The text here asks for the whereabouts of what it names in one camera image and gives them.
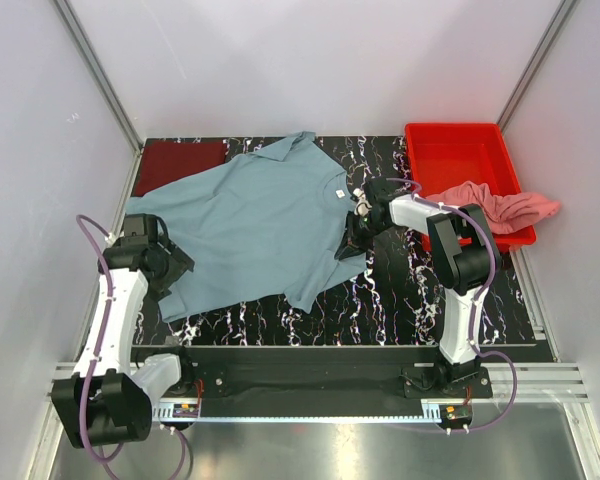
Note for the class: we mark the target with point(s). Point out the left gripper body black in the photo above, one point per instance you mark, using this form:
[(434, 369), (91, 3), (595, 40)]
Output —
[(173, 264)]

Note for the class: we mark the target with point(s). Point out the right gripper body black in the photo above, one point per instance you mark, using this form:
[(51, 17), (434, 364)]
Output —
[(361, 230)]

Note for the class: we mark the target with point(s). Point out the blue-grey t-shirt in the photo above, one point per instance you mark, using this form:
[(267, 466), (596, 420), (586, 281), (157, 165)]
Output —
[(265, 223)]

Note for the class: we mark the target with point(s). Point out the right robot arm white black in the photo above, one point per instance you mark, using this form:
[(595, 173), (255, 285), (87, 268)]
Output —
[(465, 261)]

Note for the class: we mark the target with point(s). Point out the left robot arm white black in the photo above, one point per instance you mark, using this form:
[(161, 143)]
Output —
[(104, 401)]

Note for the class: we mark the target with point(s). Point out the folded dark red t-shirt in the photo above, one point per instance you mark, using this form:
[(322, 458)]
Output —
[(164, 162)]

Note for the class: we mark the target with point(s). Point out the red plastic bin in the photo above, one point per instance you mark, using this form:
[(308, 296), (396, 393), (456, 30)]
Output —
[(445, 155)]

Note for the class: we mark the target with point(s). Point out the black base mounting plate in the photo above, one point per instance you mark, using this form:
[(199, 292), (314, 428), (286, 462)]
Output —
[(230, 370)]

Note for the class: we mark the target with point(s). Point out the pink t-shirt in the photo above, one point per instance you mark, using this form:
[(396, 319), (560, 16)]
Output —
[(505, 214)]

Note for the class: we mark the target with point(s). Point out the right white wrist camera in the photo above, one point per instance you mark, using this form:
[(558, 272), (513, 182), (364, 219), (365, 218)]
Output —
[(362, 206)]

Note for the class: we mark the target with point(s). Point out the right aluminium corner post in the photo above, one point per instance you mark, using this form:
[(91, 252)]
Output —
[(538, 58)]

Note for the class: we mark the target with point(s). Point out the aluminium corner post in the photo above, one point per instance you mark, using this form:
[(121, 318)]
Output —
[(87, 53), (538, 58)]

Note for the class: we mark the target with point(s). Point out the left aluminium corner post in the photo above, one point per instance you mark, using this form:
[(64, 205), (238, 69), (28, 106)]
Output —
[(87, 53)]

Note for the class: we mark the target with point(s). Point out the aluminium frame rail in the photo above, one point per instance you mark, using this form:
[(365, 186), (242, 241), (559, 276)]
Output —
[(536, 382)]

